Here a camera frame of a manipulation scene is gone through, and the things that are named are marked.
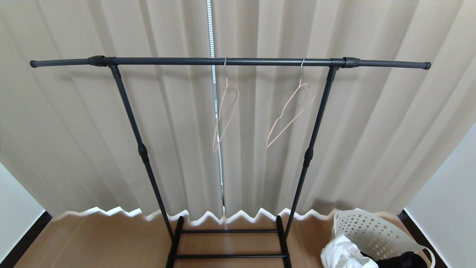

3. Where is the pink clothes hanger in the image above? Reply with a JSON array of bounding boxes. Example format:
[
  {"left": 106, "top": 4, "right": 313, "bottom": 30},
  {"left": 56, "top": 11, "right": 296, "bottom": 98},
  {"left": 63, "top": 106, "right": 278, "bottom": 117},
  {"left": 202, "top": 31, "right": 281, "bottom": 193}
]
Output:
[
  {"left": 265, "top": 58, "right": 317, "bottom": 149},
  {"left": 212, "top": 57, "right": 240, "bottom": 153}
]

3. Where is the white printed t-shirt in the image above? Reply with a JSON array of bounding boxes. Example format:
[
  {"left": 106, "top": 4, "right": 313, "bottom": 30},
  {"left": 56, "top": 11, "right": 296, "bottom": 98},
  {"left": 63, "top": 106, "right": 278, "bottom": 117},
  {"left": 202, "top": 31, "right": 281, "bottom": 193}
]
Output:
[{"left": 321, "top": 234, "right": 379, "bottom": 268}]

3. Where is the black clothes rack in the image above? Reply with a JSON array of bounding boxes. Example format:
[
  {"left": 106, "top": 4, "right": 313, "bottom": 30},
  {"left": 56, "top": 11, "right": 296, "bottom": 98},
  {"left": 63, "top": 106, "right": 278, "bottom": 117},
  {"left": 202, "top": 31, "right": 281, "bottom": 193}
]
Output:
[{"left": 30, "top": 55, "right": 432, "bottom": 268}]

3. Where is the white laundry basket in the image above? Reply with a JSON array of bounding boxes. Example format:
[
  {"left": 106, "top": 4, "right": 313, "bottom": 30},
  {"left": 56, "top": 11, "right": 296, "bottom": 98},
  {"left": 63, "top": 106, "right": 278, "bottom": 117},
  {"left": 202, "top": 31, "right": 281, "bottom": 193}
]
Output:
[{"left": 332, "top": 209, "right": 436, "bottom": 268}]

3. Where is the beige curtain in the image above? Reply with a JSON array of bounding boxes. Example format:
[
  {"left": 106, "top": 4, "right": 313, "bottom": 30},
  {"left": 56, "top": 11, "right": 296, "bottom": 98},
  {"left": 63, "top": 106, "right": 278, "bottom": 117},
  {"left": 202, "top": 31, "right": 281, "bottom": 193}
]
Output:
[{"left": 0, "top": 0, "right": 476, "bottom": 221}]

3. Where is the black garment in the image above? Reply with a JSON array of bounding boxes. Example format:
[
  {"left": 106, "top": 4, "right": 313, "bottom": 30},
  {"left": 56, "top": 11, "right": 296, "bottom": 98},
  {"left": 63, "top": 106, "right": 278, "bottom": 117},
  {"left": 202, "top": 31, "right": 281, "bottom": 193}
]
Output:
[{"left": 360, "top": 251, "right": 429, "bottom": 268}]

